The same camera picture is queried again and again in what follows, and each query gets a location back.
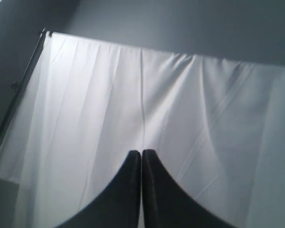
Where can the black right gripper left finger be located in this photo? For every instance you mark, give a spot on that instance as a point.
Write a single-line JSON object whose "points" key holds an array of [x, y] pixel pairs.
{"points": [[118, 205]]}

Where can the black curtain rod stand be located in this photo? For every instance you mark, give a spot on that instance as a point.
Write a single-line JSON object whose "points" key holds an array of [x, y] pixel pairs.
{"points": [[19, 87]]}

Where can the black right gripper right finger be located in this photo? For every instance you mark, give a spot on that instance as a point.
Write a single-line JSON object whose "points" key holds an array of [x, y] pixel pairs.
{"points": [[166, 204]]}

